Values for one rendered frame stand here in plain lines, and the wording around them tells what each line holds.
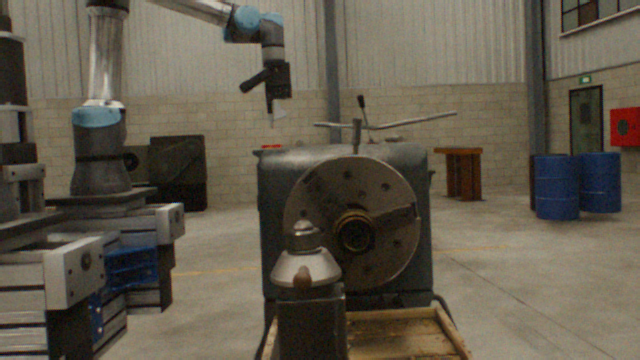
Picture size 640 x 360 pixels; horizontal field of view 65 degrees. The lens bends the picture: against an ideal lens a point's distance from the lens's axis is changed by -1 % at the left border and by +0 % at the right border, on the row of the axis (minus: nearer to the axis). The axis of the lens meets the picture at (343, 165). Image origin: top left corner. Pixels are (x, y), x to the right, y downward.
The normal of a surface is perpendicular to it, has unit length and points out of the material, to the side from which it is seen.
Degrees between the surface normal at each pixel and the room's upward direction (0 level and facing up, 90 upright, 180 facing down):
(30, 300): 90
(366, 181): 90
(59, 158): 90
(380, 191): 90
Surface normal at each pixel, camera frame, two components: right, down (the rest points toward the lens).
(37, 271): 0.02, 0.05
